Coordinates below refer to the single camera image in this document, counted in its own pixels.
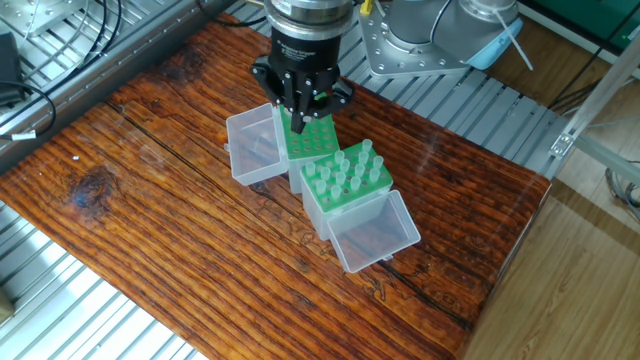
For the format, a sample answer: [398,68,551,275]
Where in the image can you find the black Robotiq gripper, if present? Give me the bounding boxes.
[250,30,356,135]

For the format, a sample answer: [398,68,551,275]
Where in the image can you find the clear green-rack pipette tip box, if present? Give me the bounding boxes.
[225,98,338,197]
[300,138,422,274]

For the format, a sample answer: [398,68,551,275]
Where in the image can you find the black box device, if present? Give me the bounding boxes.
[0,33,23,104]

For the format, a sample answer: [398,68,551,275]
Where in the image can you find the thin black cable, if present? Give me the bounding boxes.
[0,82,61,136]

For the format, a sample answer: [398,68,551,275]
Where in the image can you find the aluminium frame post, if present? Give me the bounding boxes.
[548,40,640,186]

